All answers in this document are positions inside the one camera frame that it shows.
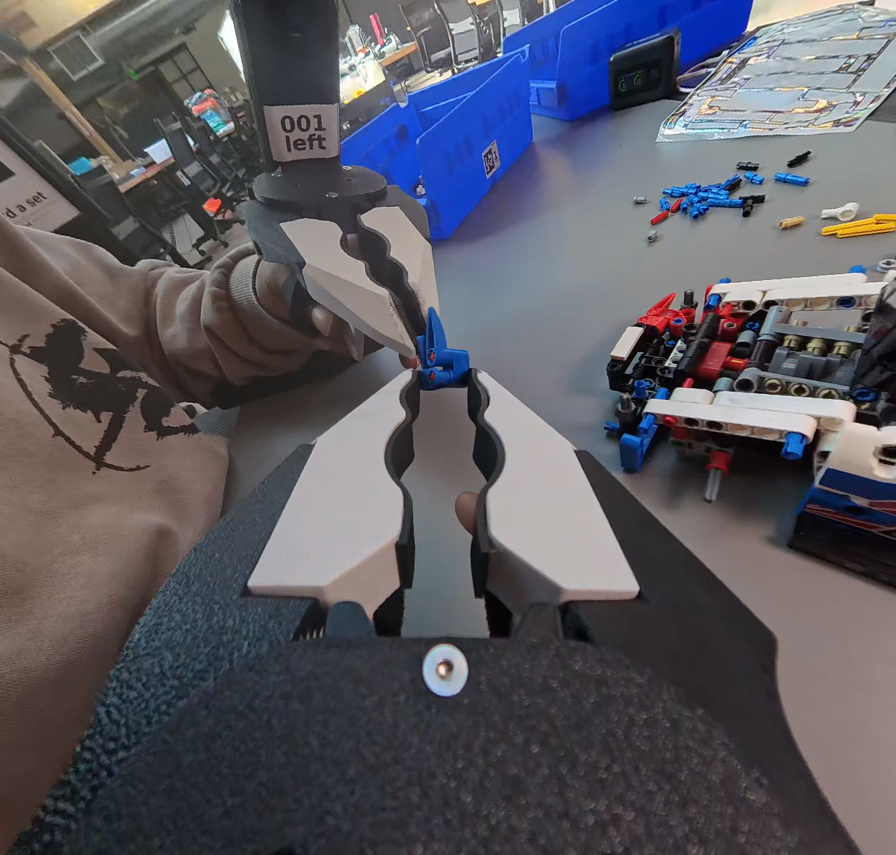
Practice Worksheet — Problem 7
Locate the grey desk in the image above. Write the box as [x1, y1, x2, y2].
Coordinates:
[223, 0, 896, 855]

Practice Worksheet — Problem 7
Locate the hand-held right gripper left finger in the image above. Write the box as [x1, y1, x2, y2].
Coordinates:
[247, 368, 424, 638]

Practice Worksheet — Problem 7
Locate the person's left hand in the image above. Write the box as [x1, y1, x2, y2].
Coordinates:
[307, 304, 368, 359]

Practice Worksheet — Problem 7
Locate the blue toy brick assembly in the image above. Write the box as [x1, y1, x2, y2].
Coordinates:
[416, 307, 470, 389]

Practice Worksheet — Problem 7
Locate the person's left forearm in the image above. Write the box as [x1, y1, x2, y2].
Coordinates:
[136, 243, 309, 408]

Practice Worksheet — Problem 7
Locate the long blue plastic bin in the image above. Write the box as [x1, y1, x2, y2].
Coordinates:
[503, 0, 766, 123]

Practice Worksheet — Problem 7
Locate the framed white sign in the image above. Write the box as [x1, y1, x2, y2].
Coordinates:
[0, 138, 82, 230]

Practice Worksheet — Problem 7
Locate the shiny sticker sheet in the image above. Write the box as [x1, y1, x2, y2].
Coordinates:
[657, 1, 896, 144]

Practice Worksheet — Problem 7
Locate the toy brick car model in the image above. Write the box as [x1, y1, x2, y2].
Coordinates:
[603, 271, 896, 586]

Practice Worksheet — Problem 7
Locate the black charging dock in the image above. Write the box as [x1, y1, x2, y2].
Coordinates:
[608, 28, 682, 113]

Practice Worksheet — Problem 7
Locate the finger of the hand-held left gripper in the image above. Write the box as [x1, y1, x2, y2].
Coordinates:
[357, 204, 441, 331]
[279, 220, 420, 359]

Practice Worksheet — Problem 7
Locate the person's beige hoodie torso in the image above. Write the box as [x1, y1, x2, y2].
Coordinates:
[0, 222, 232, 835]

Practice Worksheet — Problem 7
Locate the pile of small brick pins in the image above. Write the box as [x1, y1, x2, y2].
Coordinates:
[633, 150, 813, 244]

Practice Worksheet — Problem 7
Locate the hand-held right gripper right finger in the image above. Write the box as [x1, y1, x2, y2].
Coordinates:
[462, 368, 641, 638]

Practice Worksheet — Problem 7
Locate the blue bin with square label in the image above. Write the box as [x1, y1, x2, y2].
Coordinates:
[339, 49, 535, 242]

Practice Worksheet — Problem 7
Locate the yellow brick beam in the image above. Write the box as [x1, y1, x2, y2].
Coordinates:
[820, 215, 896, 239]

